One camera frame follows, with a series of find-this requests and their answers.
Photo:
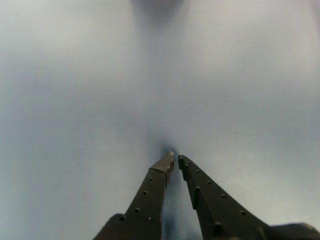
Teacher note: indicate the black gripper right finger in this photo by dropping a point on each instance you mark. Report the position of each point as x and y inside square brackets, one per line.
[217, 212]

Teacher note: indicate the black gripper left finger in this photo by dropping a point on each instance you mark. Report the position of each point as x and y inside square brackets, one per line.
[145, 205]

